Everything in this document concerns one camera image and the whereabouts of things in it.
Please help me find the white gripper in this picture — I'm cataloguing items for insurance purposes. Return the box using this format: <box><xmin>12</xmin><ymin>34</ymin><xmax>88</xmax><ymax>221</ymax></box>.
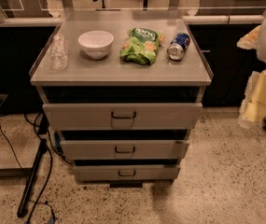
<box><xmin>238</xmin><ymin>69</ymin><xmax>266</xmax><ymax>128</ymax></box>

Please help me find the grey drawer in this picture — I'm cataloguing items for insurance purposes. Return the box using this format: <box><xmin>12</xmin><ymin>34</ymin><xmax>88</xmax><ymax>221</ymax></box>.
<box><xmin>43</xmin><ymin>103</ymin><xmax>202</xmax><ymax>131</ymax></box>
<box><xmin>61</xmin><ymin>140</ymin><xmax>189</xmax><ymax>160</ymax></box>
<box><xmin>72</xmin><ymin>165</ymin><xmax>180</xmax><ymax>182</ymax></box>

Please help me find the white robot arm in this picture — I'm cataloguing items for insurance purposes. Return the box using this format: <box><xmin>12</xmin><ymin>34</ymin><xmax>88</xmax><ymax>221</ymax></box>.
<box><xmin>237</xmin><ymin>17</ymin><xmax>266</xmax><ymax>129</ymax></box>

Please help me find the grey drawer cabinet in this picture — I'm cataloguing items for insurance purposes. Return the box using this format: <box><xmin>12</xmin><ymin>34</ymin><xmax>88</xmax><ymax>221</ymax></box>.
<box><xmin>29</xmin><ymin>9</ymin><xmax>215</xmax><ymax>189</ymax></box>

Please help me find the grey bottom drawer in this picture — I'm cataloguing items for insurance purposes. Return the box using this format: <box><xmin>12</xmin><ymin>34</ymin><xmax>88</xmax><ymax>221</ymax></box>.
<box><xmin>72</xmin><ymin>165</ymin><xmax>180</xmax><ymax>182</ymax></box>

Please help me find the grey top drawer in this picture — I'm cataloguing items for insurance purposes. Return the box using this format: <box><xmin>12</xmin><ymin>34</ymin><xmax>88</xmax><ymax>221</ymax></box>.
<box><xmin>43</xmin><ymin>103</ymin><xmax>202</xmax><ymax>131</ymax></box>

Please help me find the blue soda can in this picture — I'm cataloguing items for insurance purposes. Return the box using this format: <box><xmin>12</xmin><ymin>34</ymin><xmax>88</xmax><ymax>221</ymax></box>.
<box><xmin>167</xmin><ymin>33</ymin><xmax>190</xmax><ymax>61</ymax></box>

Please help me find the green chip bag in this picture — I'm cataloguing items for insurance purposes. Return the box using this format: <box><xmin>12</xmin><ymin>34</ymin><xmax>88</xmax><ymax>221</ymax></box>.
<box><xmin>119</xmin><ymin>27</ymin><xmax>165</xmax><ymax>65</ymax></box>

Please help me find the white ceramic bowl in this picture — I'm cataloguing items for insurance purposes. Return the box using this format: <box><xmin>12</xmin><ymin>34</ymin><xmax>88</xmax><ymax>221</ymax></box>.
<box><xmin>78</xmin><ymin>31</ymin><xmax>114</xmax><ymax>60</ymax></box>

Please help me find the clear plastic bottle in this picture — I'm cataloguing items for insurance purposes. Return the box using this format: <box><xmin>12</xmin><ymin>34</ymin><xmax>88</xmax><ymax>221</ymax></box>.
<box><xmin>50</xmin><ymin>34</ymin><xmax>69</xmax><ymax>71</ymax></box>

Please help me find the black stand leg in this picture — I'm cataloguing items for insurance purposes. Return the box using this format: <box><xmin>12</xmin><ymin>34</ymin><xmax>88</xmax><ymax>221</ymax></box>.
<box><xmin>16</xmin><ymin>113</ymin><xmax>50</xmax><ymax>218</ymax></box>

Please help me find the black floor cable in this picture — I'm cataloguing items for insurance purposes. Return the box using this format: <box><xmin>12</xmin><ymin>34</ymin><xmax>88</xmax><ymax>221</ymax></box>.
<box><xmin>23</xmin><ymin>112</ymin><xmax>73</xmax><ymax>224</ymax></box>

